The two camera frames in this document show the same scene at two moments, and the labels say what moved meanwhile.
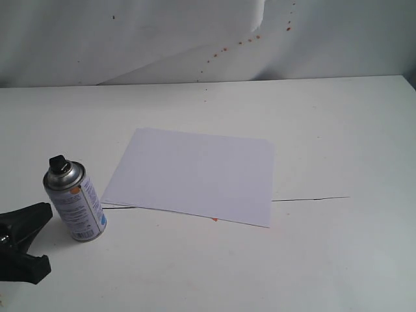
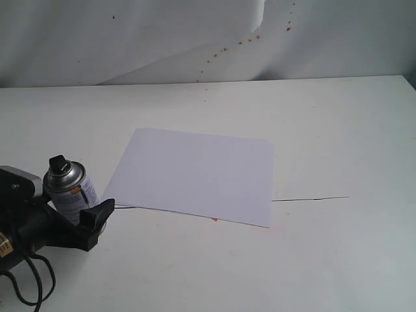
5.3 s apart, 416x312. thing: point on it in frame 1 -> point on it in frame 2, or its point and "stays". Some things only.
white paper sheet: x=215 y=177 stays
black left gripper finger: x=24 y=267 -> x=41 y=226
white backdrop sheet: x=78 y=43 stays
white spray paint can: x=65 y=181 stays
